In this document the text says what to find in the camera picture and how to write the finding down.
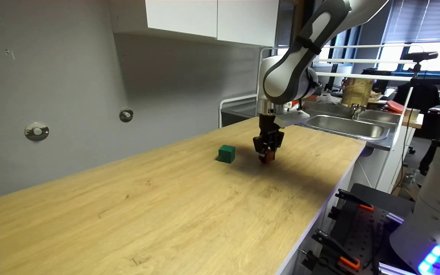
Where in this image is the stainless steel sink counter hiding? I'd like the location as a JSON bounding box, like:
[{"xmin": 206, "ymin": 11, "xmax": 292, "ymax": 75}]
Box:
[{"xmin": 219, "ymin": 92, "xmax": 425, "ymax": 195}]

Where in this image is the orange block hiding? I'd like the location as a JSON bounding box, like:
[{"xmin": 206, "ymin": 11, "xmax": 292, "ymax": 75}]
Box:
[{"xmin": 258, "ymin": 151, "xmax": 277, "ymax": 165}]

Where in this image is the camera on tripod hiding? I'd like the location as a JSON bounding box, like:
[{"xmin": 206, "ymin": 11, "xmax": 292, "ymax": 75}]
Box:
[{"xmin": 388, "ymin": 50, "xmax": 440, "ymax": 195}]

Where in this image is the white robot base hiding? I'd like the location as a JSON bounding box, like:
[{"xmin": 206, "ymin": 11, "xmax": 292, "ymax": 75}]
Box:
[{"xmin": 388, "ymin": 89, "xmax": 440, "ymax": 275}]

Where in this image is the black office chair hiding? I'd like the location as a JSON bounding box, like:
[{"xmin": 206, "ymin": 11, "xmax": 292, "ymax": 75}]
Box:
[{"xmin": 393, "ymin": 78, "xmax": 440, "ymax": 115}]

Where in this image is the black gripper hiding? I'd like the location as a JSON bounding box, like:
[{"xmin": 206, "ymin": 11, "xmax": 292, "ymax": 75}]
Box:
[{"xmin": 252, "ymin": 111, "xmax": 286, "ymax": 163}]

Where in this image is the black clamp with orange tip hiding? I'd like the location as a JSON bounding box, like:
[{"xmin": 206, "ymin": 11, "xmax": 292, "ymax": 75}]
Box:
[
  {"xmin": 301, "ymin": 229, "xmax": 364, "ymax": 275},
  {"xmin": 327, "ymin": 188, "xmax": 378, "ymax": 221}
]

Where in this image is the round silver wall outlet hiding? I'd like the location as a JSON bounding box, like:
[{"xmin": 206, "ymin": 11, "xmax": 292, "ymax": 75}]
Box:
[
  {"xmin": 23, "ymin": 121, "xmax": 52, "ymax": 144},
  {"xmin": 118, "ymin": 107, "xmax": 135, "ymax": 124}
]

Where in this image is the green block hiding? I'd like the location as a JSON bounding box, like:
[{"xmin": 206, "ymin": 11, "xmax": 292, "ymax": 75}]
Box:
[{"xmin": 216, "ymin": 144, "xmax": 239, "ymax": 165}]

